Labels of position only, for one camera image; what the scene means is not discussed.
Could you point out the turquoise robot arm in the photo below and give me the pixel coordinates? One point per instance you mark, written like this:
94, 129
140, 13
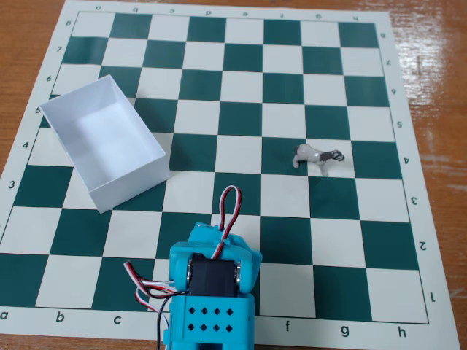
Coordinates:
211, 321

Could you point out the white open cardboard box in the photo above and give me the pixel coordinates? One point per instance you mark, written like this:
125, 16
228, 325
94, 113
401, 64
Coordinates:
106, 138

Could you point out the green white chessboard mat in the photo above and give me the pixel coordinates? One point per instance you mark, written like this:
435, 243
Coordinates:
284, 91

